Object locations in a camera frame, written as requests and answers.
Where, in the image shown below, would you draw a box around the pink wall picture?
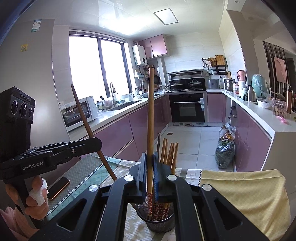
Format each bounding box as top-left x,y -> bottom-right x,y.
274,57 -> 287,83

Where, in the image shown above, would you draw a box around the bundle of chopsticks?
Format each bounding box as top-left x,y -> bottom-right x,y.
148,133 -> 179,220

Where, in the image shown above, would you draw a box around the person's left forearm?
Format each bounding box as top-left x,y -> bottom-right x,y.
0,206 -> 31,240

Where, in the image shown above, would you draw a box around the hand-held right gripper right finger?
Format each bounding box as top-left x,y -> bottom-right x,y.
153,152 -> 270,241

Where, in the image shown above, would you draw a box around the steel steamer pot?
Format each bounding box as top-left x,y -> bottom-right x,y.
223,78 -> 236,92

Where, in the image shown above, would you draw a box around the kitchen window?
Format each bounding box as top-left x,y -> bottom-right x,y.
69,29 -> 133,109

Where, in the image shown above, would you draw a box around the long pink base cabinets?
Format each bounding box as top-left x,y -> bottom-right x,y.
80,95 -> 169,167

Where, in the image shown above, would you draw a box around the yellow cloth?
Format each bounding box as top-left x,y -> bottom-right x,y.
199,169 -> 290,241

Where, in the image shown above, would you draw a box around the black range hood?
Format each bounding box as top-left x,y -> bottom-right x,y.
167,71 -> 206,80

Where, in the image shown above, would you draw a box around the ceiling light panel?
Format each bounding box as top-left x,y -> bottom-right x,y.
153,8 -> 179,25

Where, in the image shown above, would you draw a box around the black smartphone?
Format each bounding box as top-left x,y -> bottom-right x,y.
47,176 -> 70,200

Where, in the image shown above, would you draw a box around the narrow pink base cabinet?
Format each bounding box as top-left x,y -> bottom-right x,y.
207,92 -> 226,123

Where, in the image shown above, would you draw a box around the brown tumbler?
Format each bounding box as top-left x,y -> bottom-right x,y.
287,89 -> 294,114

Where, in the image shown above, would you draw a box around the white tissue wad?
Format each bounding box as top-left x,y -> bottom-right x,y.
29,179 -> 49,206

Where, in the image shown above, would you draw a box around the white water heater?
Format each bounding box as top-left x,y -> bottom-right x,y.
132,44 -> 148,66

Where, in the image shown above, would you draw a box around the dark brown chopstick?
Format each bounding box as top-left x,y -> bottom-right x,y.
71,84 -> 118,181

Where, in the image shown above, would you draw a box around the bag of greens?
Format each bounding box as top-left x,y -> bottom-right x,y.
215,140 -> 236,169

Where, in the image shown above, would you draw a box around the mint green appliance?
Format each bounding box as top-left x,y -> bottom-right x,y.
251,74 -> 271,99

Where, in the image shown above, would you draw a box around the pink peninsula cabinets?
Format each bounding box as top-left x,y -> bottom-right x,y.
222,94 -> 272,172

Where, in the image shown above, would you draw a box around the light wood chopstick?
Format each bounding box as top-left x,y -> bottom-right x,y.
146,68 -> 155,218

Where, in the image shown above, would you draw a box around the black wall rack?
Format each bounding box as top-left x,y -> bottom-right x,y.
202,55 -> 228,75

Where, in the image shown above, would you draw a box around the grey refrigerator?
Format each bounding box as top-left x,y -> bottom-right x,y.
0,17 -> 80,160

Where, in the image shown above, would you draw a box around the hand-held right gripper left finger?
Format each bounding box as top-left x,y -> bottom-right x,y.
29,152 -> 149,241

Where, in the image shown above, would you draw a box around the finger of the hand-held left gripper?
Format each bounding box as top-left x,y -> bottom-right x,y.
51,138 -> 103,164
32,137 -> 99,153

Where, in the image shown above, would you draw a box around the pink wall cabinet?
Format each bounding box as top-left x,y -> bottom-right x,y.
137,34 -> 168,59

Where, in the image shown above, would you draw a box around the steel faucet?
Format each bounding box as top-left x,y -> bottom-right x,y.
110,83 -> 117,107

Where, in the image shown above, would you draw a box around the white toaster oven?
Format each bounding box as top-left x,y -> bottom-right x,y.
60,96 -> 98,132

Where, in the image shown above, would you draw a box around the clear plastic container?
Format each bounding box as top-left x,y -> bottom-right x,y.
272,98 -> 287,116

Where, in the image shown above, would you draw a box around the steel thermos flask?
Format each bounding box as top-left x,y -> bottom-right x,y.
247,85 -> 256,102

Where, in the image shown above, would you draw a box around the kitchen sink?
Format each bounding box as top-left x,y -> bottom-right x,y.
104,101 -> 141,112

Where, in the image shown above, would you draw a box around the pink kettle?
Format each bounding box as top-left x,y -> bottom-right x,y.
237,70 -> 246,93

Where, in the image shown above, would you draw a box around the black built-in oven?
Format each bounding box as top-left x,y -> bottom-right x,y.
168,91 -> 207,127

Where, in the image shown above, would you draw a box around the person's left hand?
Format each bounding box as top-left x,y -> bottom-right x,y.
5,176 -> 49,219

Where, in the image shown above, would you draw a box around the patterned tablecloth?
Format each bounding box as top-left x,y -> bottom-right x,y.
45,154 -> 203,241

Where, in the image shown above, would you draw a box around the black mesh utensil holder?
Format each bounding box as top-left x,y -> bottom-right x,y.
137,202 -> 175,233

